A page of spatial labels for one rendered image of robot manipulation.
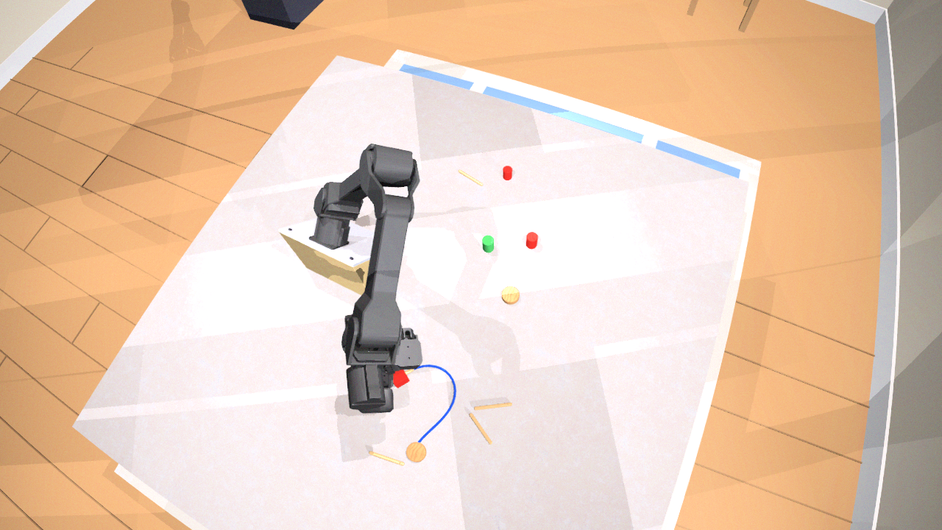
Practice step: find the red cube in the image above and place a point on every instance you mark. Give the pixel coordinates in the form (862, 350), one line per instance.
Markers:
(400, 379)

